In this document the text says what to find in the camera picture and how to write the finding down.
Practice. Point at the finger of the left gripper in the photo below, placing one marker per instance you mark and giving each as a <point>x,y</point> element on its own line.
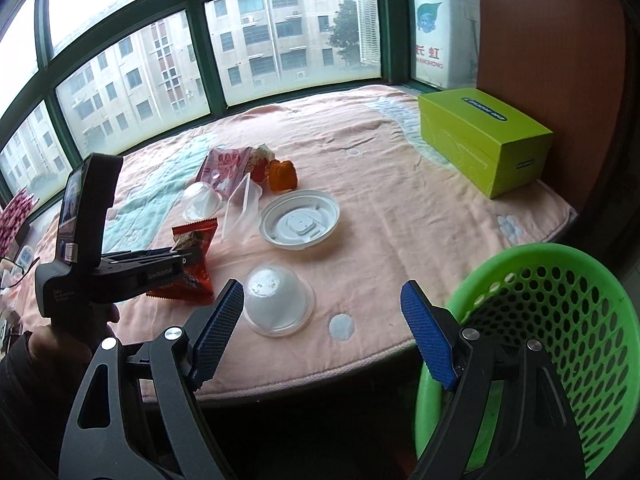
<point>159,255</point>

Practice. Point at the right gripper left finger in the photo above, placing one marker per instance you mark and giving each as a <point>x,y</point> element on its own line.
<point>135,415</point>

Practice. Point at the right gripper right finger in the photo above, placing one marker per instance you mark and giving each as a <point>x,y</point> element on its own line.
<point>535,434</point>

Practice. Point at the red snack wrapper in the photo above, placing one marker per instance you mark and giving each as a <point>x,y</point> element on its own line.
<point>191,241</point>

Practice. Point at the clear rectangular plastic container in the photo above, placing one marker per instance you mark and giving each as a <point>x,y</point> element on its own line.
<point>241,218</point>

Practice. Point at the pink snack bag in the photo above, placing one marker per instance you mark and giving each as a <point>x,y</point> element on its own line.
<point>223,169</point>

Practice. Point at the clear small plastic cup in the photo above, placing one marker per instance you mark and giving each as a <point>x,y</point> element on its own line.
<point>277,302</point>

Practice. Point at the white round plastic lid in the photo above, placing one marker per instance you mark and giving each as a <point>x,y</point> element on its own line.
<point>299,220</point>

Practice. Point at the orange fruit peel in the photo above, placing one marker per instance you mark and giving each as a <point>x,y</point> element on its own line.
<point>282,176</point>

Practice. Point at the clear dome plastic cup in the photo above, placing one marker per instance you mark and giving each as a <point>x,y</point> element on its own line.
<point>201,202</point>

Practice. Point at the white red wrapper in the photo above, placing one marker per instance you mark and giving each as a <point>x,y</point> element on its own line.
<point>257,163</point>

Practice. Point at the left hand dark sleeve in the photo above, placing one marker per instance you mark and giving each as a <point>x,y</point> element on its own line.
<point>57,350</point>

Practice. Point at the green perforated plastic basket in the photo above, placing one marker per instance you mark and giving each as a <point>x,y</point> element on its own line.
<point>583,318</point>

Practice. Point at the pink towel blanket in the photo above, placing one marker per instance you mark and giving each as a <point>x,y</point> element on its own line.
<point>406,214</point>

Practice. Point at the lime green cardboard box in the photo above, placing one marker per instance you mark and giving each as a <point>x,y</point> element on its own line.
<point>497,147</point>

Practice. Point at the brown wooden cabinet panel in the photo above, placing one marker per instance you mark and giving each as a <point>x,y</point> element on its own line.
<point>561,62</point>

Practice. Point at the green window frame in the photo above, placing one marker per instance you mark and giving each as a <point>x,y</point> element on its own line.
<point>114,76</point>

